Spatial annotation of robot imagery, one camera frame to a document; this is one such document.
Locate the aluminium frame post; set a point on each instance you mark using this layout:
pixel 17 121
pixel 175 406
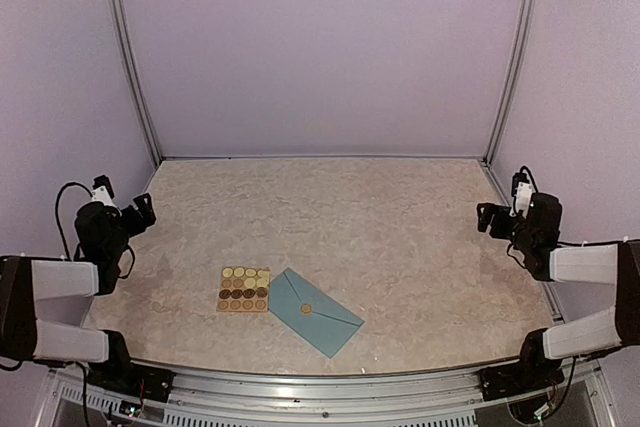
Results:
pixel 131 71
pixel 516 59

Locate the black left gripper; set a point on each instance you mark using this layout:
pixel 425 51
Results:
pixel 140 225

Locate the teal blue envelope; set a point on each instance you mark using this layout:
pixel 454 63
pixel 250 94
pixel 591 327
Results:
pixel 327 328

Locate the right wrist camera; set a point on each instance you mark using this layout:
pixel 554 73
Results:
pixel 523 186

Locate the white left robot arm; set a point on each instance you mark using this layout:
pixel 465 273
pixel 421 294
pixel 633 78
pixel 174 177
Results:
pixel 104 232

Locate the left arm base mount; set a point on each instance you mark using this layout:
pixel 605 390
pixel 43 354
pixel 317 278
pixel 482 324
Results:
pixel 130 377

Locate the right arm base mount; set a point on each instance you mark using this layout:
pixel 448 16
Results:
pixel 532 371

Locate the aluminium front rail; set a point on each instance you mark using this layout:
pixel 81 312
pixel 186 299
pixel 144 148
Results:
pixel 433 397

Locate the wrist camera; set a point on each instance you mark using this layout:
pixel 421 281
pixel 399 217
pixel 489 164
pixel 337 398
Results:
pixel 523 186
pixel 102 191

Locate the round sticker seal sheet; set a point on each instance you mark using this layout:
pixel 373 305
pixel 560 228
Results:
pixel 244 290

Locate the right aluminium frame post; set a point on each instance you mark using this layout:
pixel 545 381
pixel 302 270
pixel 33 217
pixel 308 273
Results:
pixel 516 59

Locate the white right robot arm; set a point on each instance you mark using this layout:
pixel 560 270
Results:
pixel 531 228

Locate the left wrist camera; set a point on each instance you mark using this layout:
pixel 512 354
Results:
pixel 102 191

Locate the left aluminium frame post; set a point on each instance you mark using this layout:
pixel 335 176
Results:
pixel 131 71

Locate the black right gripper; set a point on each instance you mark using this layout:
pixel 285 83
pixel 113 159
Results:
pixel 485 219

